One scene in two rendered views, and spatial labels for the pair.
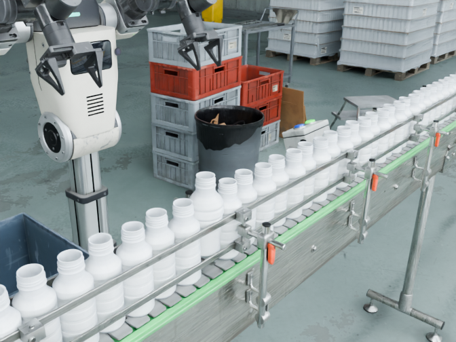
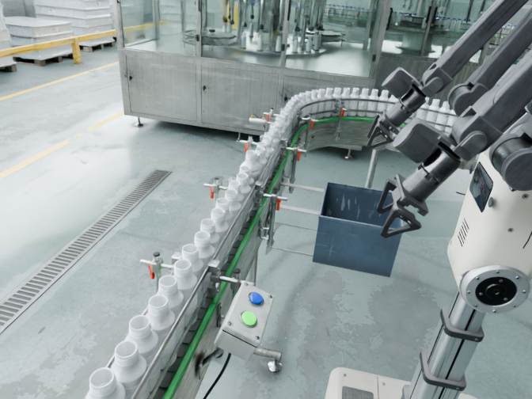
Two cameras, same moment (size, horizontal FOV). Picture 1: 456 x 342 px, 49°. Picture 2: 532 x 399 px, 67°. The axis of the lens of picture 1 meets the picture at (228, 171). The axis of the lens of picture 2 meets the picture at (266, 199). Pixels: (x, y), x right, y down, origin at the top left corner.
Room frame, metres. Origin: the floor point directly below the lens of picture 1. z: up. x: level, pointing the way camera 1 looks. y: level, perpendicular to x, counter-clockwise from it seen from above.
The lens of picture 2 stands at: (2.00, -0.53, 1.73)
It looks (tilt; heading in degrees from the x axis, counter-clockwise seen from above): 29 degrees down; 151
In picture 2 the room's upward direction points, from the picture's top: 5 degrees clockwise
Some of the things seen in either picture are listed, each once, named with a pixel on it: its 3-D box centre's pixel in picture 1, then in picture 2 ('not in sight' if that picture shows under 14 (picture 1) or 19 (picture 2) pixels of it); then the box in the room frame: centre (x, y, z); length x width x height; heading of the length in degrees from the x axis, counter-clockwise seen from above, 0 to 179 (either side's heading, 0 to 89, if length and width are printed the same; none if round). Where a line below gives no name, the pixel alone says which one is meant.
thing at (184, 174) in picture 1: (197, 158); not in sight; (3.65, 0.24, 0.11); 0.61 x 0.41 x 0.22; 146
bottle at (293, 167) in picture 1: (291, 183); (222, 225); (1.08, -0.15, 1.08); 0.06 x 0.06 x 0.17
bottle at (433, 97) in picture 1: (427, 108); not in sight; (1.77, -0.72, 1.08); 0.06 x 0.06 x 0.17
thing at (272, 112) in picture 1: (243, 110); not in sight; (4.25, -0.13, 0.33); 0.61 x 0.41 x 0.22; 143
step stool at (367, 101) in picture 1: (364, 118); not in sight; (4.50, -1.26, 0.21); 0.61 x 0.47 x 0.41; 13
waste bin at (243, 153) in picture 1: (228, 161); not in sight; (3.10, 0.00, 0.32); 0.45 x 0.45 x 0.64
